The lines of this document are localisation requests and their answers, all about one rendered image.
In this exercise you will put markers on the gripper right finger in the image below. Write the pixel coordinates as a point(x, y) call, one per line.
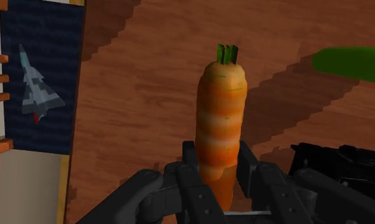
point(277, 192)

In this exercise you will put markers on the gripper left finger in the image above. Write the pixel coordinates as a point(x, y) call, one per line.
point(190, 189)

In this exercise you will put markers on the orange carrot with green stub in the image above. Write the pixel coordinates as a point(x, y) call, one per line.
point(221, 108)

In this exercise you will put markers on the black angular device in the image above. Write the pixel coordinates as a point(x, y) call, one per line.
point(345, 161)

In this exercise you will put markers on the brown wooden table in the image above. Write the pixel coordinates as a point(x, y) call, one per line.
point(144, 93)

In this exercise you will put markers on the green cucumber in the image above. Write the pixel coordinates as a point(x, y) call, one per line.
point(351, 63)

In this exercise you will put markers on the grey toy jet plane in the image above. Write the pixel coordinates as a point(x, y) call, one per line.
point(35, 93)

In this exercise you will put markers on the dark blue rug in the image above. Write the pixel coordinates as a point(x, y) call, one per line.
point(57, 46)

